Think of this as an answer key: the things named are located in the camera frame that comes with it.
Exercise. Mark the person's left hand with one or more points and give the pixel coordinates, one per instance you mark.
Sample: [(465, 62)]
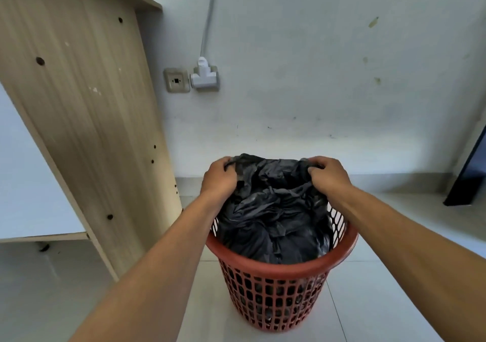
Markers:
[(218, 186)]

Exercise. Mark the light wooden desk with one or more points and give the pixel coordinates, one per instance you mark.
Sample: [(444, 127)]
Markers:
[(76, 106)]

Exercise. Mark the red plastic mesh bin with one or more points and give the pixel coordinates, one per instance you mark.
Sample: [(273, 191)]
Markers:
[(265, 273)]

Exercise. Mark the white plug adapter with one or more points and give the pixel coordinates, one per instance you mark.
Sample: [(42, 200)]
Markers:
[(205, 80)]

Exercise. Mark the black flat panel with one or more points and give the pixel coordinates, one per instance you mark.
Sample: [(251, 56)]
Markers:
[(471, 174)]

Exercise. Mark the person's right forearm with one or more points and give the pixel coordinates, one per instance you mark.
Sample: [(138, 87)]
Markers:
[(417, 262)]

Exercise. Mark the grey metal furniture leg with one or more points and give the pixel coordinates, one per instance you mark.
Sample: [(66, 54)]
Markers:
[(44, 247)]

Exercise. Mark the beige wall socket plate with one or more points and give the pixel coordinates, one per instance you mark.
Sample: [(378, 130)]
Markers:
[(176, 81)]

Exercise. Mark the black plastic trash bag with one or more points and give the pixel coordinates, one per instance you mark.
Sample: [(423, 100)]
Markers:
[(273, 216)]

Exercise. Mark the person's right hand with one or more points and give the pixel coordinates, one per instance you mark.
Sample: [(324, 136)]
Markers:
[(332, 180)]

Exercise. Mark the person's left forearm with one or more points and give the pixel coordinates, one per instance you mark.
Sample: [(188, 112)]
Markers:
[(159, 277)]

